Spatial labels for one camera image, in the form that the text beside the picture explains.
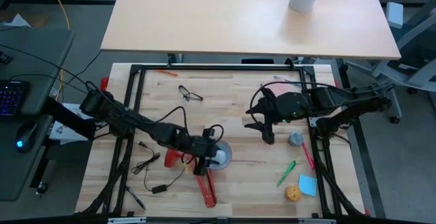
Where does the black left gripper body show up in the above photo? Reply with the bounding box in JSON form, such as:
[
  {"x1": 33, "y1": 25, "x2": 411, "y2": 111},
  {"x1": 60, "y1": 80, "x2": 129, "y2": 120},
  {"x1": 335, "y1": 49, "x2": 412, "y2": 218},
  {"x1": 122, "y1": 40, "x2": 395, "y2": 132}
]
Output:
[{"x1": 185, "y1": 128, "x2": 219, "y2": 162}]

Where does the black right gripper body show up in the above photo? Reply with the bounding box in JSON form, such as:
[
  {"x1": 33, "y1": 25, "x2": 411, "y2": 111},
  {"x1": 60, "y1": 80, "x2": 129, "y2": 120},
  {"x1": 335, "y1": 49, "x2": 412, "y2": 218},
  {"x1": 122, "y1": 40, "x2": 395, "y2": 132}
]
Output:
[{"x1": 262, "y1": 93, "x2": 313, "y2": 123}]

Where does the white ping pong ball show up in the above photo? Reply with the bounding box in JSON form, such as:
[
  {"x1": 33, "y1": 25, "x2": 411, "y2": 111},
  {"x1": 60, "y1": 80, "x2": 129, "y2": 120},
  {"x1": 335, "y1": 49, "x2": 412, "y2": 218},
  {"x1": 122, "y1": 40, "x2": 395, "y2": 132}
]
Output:
[{"x1": 214, "y1": 150, "x2": 228, "y2": 164}]

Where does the pink spiral notebook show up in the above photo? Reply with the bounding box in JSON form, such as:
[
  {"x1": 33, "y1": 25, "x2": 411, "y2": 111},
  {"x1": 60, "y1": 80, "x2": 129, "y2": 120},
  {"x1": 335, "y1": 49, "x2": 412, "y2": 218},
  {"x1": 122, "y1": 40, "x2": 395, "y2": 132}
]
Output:
[{"x1": 260, "y1": 80, "x2": 291, "y2": 97}]

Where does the green marker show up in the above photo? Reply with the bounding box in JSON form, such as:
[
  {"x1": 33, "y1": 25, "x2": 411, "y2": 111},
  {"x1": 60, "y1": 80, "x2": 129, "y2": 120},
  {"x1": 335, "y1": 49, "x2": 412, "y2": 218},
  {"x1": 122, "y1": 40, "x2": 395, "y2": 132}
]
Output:
[{"x1": 276, "y1": 160, "x2": 297, "y2": 187}]

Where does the pink pen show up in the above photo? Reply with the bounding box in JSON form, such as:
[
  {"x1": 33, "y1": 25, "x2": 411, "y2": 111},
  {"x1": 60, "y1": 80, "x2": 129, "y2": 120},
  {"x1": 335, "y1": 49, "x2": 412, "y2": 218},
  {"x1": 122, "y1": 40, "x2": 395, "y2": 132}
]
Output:
[{"x1": 301, "y1": 142, "x2": 316, "y2": 171}]

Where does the orange textured ball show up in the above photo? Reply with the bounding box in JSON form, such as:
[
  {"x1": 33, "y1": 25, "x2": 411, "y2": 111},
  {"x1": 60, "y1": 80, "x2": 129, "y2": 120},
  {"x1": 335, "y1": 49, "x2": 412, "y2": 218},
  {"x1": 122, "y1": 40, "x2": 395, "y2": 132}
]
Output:
[{"x1": 285, "y1": 185, "x2": 303, "y2": 203}]

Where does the blue sticky note pad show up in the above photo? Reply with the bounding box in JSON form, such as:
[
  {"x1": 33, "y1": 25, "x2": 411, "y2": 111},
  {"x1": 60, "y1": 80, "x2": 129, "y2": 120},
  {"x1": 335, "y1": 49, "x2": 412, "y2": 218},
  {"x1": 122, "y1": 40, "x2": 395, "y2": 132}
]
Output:
[{"x1": 298, "y1": 174, "x2": 319, "y2": 197}]

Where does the black pen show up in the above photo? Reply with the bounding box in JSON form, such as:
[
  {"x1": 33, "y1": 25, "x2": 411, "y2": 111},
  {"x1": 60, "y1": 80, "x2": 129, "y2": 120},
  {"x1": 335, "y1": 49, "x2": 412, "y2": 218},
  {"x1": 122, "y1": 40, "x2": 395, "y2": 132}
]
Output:
[{"x1": 124, "y1": 185, "x2": 147, "y2": 212}]

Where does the orange pen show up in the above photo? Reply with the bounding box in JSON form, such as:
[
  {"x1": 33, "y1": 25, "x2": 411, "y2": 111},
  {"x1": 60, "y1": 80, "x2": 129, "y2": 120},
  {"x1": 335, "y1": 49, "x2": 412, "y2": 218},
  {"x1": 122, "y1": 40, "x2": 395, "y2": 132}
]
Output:
[{"x1": 153, "y1": 68, "x2": 179, "y2": 77}]

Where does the large beige desk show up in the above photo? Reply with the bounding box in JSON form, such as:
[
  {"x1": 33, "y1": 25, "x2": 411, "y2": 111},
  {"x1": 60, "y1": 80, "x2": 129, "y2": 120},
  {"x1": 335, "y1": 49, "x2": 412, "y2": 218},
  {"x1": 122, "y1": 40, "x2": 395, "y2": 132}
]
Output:
[{"x1": 100, "y1": 0, "x2": 402, "y2": 61}]

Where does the white printed paper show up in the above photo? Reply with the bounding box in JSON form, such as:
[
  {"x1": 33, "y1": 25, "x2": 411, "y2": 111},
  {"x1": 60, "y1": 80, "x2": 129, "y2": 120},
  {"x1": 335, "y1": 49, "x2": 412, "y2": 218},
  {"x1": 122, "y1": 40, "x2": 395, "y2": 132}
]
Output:
[{"x1": 49, "y1": 102, "x2": 93, "y2": 142}]

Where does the grey office chair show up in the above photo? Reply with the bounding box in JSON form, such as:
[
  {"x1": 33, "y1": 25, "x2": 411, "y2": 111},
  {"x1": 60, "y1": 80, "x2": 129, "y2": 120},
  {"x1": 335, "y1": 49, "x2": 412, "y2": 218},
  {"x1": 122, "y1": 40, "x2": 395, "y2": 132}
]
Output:
[{"x1": 343, "y1": 0, "x2": 436, "y2": 125}]

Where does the small white box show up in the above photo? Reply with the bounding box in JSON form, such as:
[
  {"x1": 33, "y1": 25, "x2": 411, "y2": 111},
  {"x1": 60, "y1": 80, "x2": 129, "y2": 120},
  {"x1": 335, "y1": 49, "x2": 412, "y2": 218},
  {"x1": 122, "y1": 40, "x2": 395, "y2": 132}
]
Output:
[{"x1": 386, "y1": 1, "x2": 405, "y2": 30}]

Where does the black computer mouse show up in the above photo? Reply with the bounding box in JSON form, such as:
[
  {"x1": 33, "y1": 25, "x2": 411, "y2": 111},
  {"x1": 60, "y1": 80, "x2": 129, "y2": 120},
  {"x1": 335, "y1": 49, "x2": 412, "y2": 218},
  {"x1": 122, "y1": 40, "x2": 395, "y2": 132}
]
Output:
[{"x1": 14, "y1": 121, "x2": 40, "y2": 155}]

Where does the grey side desk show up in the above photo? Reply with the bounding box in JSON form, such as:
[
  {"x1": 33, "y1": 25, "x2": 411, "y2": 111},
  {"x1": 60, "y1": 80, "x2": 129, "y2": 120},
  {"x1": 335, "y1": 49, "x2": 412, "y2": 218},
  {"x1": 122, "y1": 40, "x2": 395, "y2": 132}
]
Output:
[{"x1": 0, "y1": 28, "x2": 76, "y2": 203}]

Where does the backlit black keyboard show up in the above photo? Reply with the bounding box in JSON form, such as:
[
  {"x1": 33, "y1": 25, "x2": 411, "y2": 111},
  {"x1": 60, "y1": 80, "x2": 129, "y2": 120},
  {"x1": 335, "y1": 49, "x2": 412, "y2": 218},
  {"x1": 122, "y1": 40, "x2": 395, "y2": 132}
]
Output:
[{"x1": 0, "y1": 80, "x2": 30, "y2": 117}]

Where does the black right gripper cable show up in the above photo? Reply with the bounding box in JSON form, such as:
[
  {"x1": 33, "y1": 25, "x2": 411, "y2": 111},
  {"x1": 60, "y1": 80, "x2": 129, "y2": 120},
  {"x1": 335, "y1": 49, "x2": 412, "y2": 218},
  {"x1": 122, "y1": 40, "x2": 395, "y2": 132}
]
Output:
[{"x1": 249, "y1": 80, "x2": 341, "y2": 125}]

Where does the black power cable with adapter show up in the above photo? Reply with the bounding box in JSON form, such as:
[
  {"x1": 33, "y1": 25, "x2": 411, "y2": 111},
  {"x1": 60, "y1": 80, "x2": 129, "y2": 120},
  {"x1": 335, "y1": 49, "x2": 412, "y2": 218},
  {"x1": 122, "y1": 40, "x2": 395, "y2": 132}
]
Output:
[{"x1": 131, "y1": 141, "x2": 187, "y2": 195}]

